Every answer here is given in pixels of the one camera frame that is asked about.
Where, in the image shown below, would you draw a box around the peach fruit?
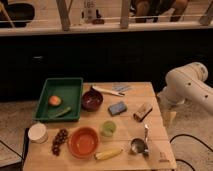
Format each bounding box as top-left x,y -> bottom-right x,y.
48,95 -> 62,107

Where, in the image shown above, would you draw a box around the blue sponge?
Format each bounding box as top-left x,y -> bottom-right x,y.
108,101 -> 127,116

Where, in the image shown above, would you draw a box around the green plastic tray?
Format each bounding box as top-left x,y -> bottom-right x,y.
34,78 -> 83,122

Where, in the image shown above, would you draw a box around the yellow corn cob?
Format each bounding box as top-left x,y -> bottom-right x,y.
94,148 -> 122,160

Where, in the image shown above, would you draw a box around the white paper cup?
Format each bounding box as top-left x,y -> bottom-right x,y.
28,123 -> 48,143

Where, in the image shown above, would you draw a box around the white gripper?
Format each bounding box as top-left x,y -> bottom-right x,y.
157,87 -> 185,128

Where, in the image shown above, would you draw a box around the white bottle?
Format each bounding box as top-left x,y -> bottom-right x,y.
83,0 -> 96,23

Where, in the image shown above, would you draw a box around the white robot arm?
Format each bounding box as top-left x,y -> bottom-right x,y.
157,62 -> 213,128

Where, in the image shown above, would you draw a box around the dark maroon bowl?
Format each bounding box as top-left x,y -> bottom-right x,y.
82,90 -> 103,112

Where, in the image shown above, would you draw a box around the black chair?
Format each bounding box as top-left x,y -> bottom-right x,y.
0,0 -> 35,28

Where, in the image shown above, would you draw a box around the orange red bowl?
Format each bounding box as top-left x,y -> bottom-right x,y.
67,127 -> 99,159

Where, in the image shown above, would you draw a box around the metal fork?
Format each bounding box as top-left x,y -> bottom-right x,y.
144,124 -> 149,157

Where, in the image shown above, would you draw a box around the dark red grapes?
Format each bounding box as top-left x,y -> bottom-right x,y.
51,129 -> 68,156

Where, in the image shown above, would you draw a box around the white handled knife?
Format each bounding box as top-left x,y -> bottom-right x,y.
91,85 -> 125,97

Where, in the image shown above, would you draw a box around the wooden brush block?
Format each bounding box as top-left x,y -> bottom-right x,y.
133,103 -> 153,122

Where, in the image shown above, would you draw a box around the green plastic cup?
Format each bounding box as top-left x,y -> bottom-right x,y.
100,121 -> 116,137

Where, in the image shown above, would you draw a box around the metal measuring cup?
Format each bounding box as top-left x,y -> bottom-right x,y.
131,138 -> 149,156

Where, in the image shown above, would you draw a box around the person's legs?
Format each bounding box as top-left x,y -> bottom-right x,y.
131,0 -> 188,23

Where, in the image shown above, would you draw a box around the green cucumber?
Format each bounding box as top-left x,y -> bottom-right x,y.
50,107 -> 71,118

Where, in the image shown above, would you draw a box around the black cable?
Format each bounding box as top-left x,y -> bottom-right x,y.
169,133 -> 213,171

